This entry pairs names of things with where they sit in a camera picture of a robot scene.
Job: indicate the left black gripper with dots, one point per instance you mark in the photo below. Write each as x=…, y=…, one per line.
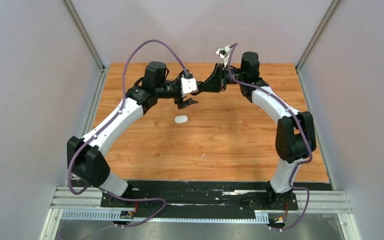
x=182, y=104

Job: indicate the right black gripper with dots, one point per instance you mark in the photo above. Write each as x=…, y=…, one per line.
x=215, y=82

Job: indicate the white earbud charging case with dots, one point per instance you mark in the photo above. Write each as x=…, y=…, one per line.
x=181, y=119

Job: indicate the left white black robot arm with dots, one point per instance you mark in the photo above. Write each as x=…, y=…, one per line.
x=86, y=154

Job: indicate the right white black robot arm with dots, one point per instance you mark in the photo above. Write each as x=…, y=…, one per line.
x=295, y=139

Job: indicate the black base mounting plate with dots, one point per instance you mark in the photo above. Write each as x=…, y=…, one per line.
x=201, y=199

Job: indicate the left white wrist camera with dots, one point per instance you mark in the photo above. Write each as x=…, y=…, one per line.
x=188, y=86

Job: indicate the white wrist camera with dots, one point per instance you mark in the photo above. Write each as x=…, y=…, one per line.
x=224, y=53
x=188, y=86

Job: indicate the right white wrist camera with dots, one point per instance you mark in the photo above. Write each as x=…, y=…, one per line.
x=224, y=53

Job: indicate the left aluminium corner post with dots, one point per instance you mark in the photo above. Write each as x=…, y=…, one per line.
x=74, y=15

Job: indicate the aluminium corner post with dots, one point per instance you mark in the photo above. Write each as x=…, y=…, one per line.
x=74, y=15
x=332, y=8

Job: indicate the right aluminium corner post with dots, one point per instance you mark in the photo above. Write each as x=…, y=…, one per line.
x=332, y=8

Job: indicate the aluminium front rail frame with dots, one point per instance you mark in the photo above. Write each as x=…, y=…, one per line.
x=67, y=206

